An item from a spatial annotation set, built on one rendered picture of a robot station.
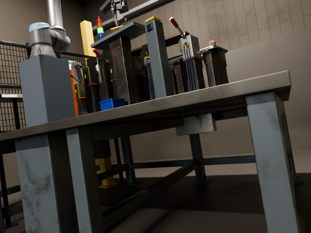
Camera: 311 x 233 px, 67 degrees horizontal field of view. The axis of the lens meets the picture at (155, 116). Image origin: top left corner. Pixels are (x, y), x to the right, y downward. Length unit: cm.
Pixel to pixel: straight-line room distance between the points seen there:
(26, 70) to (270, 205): 136
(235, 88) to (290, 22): 327
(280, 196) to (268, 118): 22
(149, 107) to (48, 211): 85
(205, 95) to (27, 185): 113
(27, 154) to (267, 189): 120
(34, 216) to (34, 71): 79
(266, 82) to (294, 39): 318
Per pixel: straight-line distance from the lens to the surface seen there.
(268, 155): 73
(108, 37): 143
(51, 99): 143
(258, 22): 396
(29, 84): 152
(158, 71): 119
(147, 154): 446
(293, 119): 374
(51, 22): 176
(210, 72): 139
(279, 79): 68
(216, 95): 70
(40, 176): 140
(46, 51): 156
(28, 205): 155
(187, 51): 130
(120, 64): 138
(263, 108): 72
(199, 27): 417
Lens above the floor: 61
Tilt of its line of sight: 2 degrees up
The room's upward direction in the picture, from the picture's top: 9 degrees counter-clockwise
